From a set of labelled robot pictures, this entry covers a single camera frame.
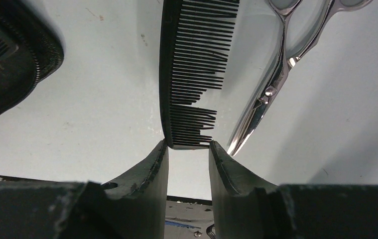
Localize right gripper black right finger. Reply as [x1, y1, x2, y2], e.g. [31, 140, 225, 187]
[209, 140, 278, 239]

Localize black zippered tool case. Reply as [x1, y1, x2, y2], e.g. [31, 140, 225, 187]
[0, 0, 64, 115]

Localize silver scissors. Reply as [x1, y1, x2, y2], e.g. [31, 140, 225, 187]
[227, 0, 370, 156]

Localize black handled styling comb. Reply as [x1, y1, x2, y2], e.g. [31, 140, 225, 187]
[158, 0, 240, 150]

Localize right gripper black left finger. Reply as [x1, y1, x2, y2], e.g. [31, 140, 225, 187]
[102, 140, 169, 239]

